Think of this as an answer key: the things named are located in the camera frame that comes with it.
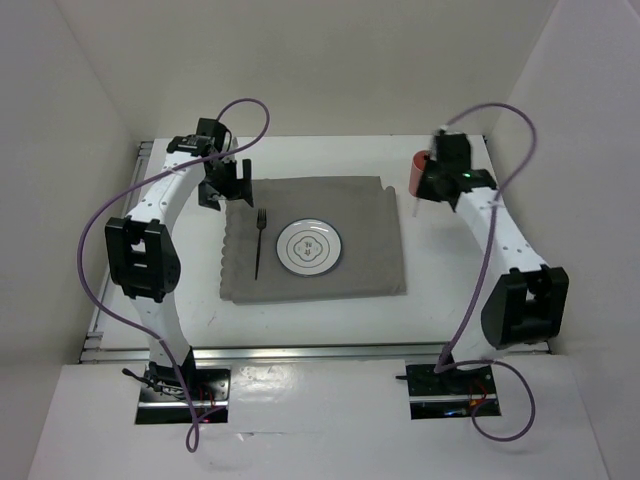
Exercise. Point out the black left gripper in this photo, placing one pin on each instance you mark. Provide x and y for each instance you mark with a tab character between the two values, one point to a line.
235	188

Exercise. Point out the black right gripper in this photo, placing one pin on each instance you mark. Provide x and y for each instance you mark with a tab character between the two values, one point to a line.
424	192

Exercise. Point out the pink plastic cup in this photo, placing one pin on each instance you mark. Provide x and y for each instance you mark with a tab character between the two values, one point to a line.
418	163

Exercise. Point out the silver table knife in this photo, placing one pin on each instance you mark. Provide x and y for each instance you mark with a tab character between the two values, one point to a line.
416	207

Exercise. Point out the black fork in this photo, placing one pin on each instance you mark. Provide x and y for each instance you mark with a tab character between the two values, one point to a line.
261	223

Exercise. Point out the grey cloth placemat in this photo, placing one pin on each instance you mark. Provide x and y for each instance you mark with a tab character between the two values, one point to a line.
364	212

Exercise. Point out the white plate blue rim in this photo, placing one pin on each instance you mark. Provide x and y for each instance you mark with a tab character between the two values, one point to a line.
309	247

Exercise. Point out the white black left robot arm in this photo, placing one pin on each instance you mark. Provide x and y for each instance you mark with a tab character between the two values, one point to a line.
142	258

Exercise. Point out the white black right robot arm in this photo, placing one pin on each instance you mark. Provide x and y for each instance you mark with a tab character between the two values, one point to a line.
518	298

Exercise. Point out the aluminium table frame rail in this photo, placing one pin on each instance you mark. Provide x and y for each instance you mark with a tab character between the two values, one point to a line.
442	261

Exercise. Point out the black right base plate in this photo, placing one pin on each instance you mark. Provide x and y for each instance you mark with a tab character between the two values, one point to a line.
452	394

